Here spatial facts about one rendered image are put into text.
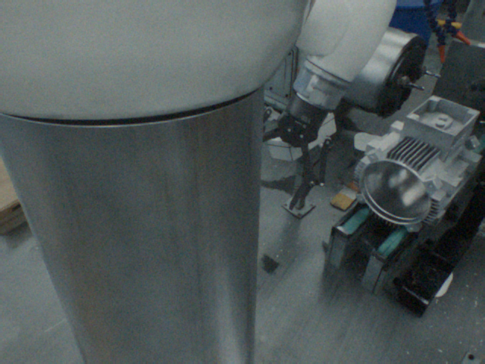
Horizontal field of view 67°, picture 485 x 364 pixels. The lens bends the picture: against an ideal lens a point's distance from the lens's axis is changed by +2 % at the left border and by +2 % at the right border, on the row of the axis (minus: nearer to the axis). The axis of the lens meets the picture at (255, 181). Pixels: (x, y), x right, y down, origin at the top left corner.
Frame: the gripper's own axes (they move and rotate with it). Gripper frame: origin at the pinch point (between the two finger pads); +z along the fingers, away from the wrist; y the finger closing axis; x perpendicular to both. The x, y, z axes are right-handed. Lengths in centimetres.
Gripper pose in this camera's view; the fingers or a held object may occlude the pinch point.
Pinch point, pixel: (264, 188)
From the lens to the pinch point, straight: 75.3
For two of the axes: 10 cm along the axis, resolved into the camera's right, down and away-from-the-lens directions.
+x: 1.5, -4.0, 9.0
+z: -4.3, 8.0, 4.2
